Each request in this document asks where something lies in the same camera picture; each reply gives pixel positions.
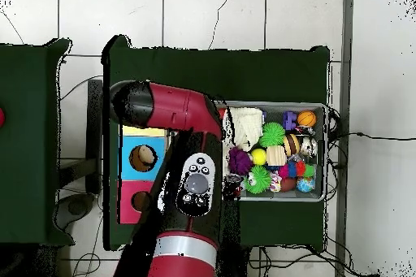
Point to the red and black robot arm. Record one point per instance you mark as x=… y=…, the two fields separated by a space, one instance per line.
x=185 y=257

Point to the wooden box three holes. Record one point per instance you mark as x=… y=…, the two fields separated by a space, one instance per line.
x=130 y=173

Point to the purple spiky rubber toy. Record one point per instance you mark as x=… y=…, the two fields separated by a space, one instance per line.
x=240 y=161

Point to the cream waffle cloth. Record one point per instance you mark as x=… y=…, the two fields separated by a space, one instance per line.
x=247 y=124

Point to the yellow ball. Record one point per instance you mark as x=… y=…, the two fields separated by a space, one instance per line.
x=258 y=156

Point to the uncrushed red soda can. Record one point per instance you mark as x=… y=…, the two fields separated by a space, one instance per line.
x=232 y=189

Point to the plain green puffer ball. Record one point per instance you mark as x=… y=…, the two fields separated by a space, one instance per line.
x=272 y=134

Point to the green puffer toy white face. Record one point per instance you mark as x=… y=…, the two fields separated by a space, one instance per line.
x=259 y=179

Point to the ridged wooden block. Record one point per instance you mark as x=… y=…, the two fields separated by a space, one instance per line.
x=276 y=155

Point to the colourful patterned cloth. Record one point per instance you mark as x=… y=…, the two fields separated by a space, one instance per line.
x=275 y=182

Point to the wooden toy burger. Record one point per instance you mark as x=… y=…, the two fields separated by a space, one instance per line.
x=291 y=144

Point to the multicoloured fuzzy caterpillar toy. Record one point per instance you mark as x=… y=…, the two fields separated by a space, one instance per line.
x=299 y=169

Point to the grey rounded floor base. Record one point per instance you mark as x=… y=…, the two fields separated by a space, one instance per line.
x=76 y=207

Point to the dark green side table cloth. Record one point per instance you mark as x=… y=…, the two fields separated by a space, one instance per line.
x=29 y=127

